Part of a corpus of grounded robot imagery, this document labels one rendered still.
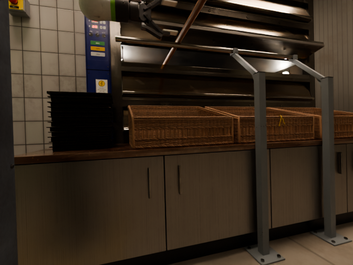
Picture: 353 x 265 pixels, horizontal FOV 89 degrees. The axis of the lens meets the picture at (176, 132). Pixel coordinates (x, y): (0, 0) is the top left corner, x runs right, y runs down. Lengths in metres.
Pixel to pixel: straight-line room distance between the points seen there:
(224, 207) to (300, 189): 0.51
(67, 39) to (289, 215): 1.78
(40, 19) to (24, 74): 0.38
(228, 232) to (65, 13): 1.68
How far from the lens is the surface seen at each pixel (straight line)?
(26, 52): 1.58
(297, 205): 1.34
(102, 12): 0.92
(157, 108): 1.36
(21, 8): 1.61
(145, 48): 1.63
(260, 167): 1.03
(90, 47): 1.48
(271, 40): 1.87
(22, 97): 1.53
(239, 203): 1.08
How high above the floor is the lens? 0.66
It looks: 1 degrees down
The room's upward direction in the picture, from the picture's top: 2 degrees counter-clockwise
